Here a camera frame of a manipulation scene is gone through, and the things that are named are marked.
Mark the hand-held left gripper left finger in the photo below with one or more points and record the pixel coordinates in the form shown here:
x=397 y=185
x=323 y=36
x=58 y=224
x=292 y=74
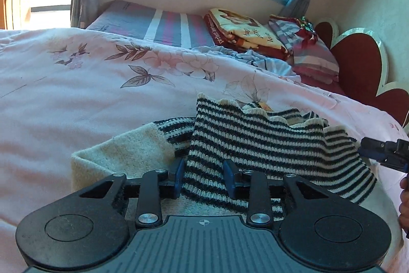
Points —
x=178 y=177

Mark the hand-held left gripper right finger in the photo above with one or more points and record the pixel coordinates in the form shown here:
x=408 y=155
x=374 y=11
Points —
x=228 y=178

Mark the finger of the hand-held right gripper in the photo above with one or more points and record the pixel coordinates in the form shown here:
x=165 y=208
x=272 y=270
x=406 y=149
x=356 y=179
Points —
x=383 y=151

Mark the cream knit sweater black stripes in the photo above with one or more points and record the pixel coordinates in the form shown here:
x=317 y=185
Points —
x=255 y=145

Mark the person's right hand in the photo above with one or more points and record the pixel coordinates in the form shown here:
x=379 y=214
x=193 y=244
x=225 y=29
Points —
x=405 y=205

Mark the red heart-shaped headboard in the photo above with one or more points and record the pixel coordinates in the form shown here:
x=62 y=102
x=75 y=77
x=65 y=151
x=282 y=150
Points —
x=364 y=65

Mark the pale blue crumpled sheet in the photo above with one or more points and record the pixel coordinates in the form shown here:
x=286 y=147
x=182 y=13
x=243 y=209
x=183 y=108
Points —
x=255 y=60

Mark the striped pillow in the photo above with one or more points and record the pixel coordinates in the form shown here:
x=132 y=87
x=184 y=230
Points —
x=306 y=52

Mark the pink floral blanket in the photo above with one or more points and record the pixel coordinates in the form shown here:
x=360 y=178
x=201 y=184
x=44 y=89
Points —
x=80 y=94

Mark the folded printed yellow blanket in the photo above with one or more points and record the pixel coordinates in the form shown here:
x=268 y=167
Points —
x=246 y=33

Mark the striped grey pink mattress sheet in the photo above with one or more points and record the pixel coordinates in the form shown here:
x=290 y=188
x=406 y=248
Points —
x=143 y=20

